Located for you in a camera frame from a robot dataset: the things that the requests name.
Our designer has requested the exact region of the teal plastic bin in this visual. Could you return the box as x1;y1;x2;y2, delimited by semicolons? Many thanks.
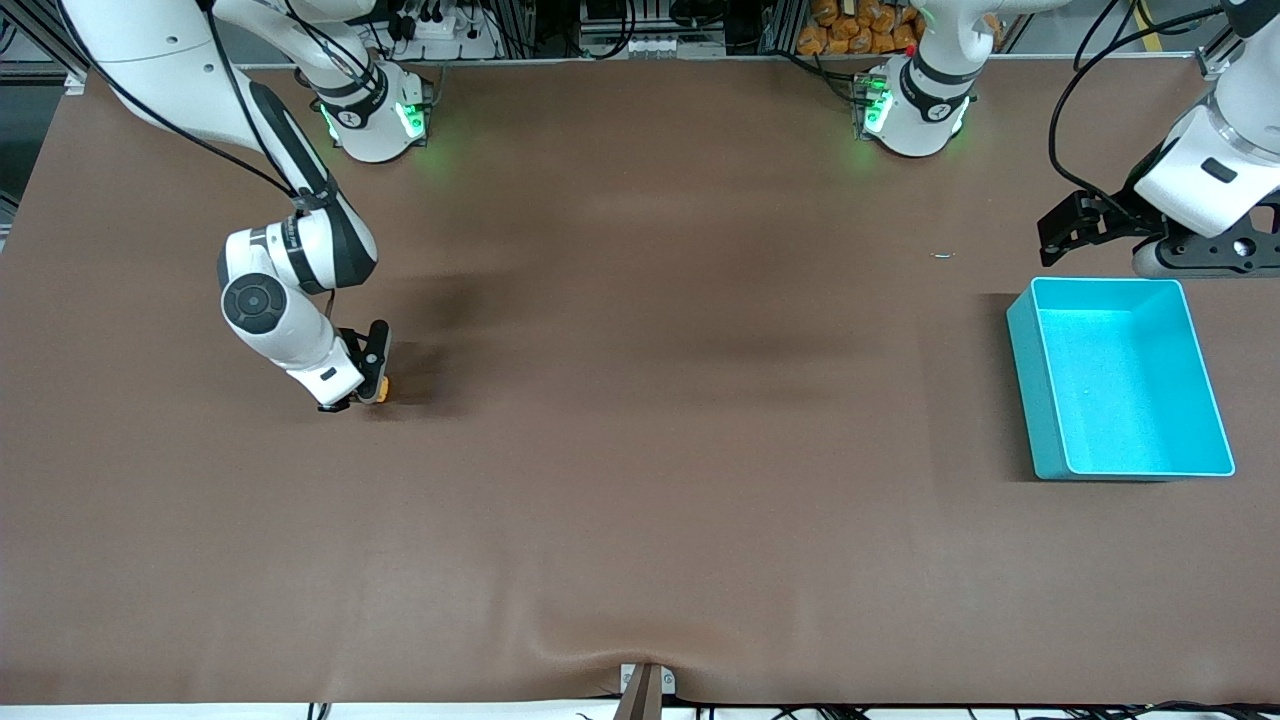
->
1006;277;1237;482

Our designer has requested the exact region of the pile of orange packets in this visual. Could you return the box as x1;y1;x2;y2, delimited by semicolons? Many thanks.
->
797;0;927;57

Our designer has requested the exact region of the brown table mat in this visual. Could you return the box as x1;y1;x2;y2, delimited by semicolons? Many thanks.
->
0;55;1280;707

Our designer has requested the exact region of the white power strip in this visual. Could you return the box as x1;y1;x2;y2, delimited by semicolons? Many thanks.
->
393;8;498;61

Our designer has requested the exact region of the long white socket strip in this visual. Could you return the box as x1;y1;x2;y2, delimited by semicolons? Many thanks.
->
588;34;728;59

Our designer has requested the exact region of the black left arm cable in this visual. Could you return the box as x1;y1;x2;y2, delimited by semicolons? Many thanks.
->
1048;0;1243;216

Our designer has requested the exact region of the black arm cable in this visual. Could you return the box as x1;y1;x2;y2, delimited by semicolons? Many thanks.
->
1048;0;1243;216
58;0;376;206

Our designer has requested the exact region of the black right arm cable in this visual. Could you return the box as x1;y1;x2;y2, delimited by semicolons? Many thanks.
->
58;0;376;206

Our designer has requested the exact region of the brown strap under bracket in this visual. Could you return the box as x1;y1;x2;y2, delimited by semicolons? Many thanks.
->
613;665;664;720

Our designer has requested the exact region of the small metal clamp bracket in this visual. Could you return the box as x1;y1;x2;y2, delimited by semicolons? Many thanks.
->
619;663;677;697

